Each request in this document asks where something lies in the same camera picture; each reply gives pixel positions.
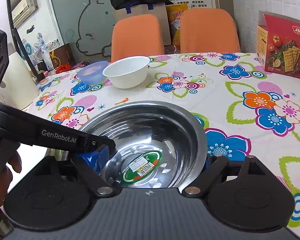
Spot floral tablecloth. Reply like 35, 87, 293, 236
26, 53, 300, 237

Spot orange chair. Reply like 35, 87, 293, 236
111, 16, 165, 62
180, 8, 241, 53

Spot white plastic bowl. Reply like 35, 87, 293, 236
102, 56, 150, 89

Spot left orange chair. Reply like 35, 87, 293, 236
111, 16, 165, 62

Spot stainless steel bowl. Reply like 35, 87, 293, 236
81, 101, 207, 190

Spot black monitor stand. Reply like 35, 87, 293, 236
11, 28, 44, 81

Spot translucent blue plastic bowl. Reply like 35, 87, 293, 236
77, 61, 109, 85

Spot right orange chair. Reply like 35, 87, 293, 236
180, 8, 241, 53

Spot brown gift bag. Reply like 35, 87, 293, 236
49, 43, 76, 68

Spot yellow snack bag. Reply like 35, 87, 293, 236
166, 4, 189, 47

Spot red cracker box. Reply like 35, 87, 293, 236
256, 11, 300, 79

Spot white air conditioner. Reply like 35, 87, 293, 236
12, 0, 38, 28

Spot cardboard box with blue handles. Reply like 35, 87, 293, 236
114, 3, 172, 46

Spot person's left hand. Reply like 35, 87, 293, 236
0, 151, 22, 207

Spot red item near bag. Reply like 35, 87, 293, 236
55, 62, 71, 74

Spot white electric kettle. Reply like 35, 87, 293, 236
0, 52, 39, 110

